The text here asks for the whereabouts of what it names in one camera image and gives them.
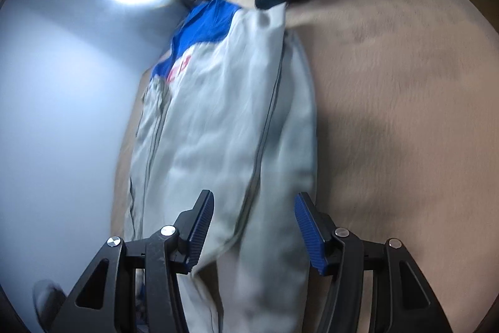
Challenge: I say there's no white and blue jacket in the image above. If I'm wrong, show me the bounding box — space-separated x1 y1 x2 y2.
125 0 318 333

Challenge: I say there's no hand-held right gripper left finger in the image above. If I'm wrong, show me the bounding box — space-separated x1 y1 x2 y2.
58 189 216 333

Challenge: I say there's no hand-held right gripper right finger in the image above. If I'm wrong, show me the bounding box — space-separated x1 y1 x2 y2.
294 192 453 333

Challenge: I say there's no grey blurred object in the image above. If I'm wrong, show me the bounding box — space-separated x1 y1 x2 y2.
33 279 68 331

